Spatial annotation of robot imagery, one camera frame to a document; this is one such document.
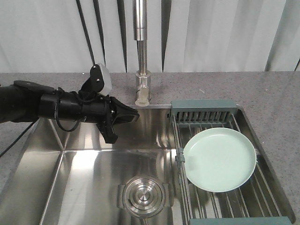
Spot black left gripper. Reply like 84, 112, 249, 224
38, 90, 140, 143

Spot light green round plate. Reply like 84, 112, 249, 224
183, 127, 257, 193

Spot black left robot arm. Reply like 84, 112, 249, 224
0, 80, 139, 143

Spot stainless steel sink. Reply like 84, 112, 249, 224
0, 103, 296, 225

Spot white pleated curtain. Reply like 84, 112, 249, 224
0, 0, 300, 73

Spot stainless steel faucet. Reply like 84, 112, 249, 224
132, 0, 151, 107

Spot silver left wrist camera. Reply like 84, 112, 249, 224
81, 63, 112, 94

